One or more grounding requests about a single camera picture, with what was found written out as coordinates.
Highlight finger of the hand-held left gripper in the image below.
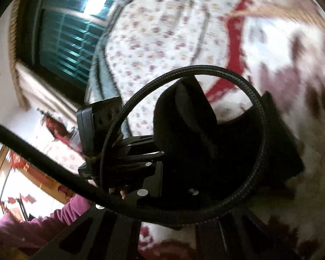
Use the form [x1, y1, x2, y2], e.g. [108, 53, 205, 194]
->
[121, 135, 166, 163]

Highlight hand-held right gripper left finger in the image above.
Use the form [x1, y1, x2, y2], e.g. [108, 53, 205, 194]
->
[32, 161, 164, 260]

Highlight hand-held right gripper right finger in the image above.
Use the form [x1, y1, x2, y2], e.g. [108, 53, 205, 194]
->
[179, 185, 305, 260]

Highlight black pants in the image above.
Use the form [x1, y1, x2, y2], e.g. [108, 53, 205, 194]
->
[153, 75, 306, 205]

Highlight person's left forearm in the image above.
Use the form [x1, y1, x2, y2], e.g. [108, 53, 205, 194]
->
[0, 192, 98, 258]

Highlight grey cloth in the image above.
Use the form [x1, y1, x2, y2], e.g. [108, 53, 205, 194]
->
[84, 0, 141, 106]

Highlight barred window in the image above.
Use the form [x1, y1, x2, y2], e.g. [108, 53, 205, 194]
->
[30, 0, 132, 94]

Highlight floral bedsheet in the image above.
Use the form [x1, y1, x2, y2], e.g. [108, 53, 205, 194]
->
[85, 0, 251, 143]

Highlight beige curtain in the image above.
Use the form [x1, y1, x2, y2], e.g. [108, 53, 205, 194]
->
[8, 0, 31, 109]

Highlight red patterned blanket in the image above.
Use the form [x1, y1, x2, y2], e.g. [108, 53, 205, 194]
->
[206, 0, 325, 252]

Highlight red wall decoration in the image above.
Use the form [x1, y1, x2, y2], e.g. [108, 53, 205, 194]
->
[37, 108, 74, 143]

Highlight black braided cable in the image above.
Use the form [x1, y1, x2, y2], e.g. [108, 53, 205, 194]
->
[0, 65, 267, 220]

